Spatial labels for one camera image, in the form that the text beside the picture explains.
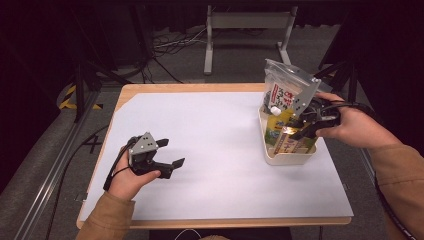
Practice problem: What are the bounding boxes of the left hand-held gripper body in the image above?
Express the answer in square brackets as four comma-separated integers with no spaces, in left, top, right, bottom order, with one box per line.
[127,131,174,180]

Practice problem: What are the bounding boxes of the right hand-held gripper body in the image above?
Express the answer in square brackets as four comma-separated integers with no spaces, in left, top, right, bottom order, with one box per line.
[290,77,343,135]

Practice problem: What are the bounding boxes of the yellow green seasoning pouch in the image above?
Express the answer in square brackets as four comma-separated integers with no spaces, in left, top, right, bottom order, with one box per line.
[264,105,298,148]

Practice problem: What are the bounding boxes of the cream plastic container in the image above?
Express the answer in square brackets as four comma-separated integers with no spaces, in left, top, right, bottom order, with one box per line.
[257,102,327,167]

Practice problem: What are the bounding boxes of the clear bag of dried seaweed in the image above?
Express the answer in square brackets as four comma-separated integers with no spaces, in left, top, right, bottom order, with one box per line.
[261,58,334,117]

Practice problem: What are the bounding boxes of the person's left hand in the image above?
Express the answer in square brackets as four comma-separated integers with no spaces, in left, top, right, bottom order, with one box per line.
[106,146,162,202]

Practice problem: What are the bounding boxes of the person's right hand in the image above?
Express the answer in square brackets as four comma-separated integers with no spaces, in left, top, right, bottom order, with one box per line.
[314,92,404,150]

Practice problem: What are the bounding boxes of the white table mat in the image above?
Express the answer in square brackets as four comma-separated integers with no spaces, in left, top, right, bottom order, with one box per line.
[79,91,355,222]

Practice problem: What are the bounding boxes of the black tripod stand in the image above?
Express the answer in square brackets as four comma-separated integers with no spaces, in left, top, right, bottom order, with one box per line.
[313,58,361,124]
[70,58,133,124]

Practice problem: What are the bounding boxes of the black floor tape mark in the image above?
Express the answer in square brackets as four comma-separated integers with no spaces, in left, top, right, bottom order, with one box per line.
[81,134,104,155]

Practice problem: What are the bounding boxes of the yellow black hazard tape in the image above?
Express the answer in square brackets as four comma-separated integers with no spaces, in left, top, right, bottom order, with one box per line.
[58,84,104,111]

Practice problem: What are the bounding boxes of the grey metal stand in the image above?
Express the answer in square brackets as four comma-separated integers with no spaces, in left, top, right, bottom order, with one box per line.
[203,4,299,76]

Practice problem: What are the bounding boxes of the left hand-held gripper cable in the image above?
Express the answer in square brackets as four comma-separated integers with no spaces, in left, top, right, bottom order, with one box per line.
[102,135,138,193]

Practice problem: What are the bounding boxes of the thin white cable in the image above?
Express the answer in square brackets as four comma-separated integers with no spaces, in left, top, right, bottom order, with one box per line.
[172,228,203,240]

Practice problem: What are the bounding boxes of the bundle of floor cables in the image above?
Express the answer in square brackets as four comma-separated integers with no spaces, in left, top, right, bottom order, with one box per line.
[151,26,209,58]

